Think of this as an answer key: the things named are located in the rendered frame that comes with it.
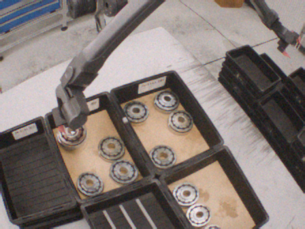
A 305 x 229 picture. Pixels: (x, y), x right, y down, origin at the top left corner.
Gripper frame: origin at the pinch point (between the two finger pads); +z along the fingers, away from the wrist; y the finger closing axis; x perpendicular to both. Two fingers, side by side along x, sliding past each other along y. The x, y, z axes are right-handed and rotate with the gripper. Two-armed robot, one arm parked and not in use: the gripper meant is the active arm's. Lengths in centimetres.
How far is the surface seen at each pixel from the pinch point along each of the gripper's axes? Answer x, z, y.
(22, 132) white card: 16.6, 16.6, -21.3
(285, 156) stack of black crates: -34, 69, 127
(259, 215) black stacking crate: -55, 16, 51
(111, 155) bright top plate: -4.5, 19.7, 12.5
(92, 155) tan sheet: -0.3, 22.8, 6.4
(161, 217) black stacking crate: -34.0, 22.2, 18.3
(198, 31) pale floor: 134, 111, 166
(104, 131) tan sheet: 7.6, 23.1, 14.9
